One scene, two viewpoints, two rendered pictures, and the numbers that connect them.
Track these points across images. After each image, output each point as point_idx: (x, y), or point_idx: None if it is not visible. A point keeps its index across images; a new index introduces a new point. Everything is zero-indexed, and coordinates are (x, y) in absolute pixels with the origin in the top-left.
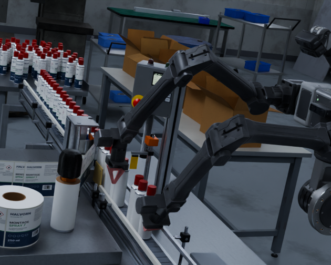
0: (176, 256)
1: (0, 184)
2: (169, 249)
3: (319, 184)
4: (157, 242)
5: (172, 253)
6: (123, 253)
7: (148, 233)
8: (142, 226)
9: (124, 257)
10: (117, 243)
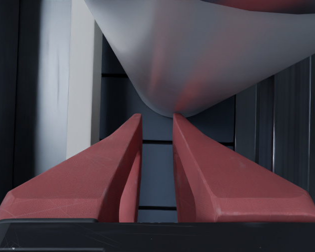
0: None
1: None
2: None
3: None
4: (241, 148)
5: None
6: (65, 121)
7: (189, 115)
8: (137, 90)
9: (52, 163)
10: (70, 17)
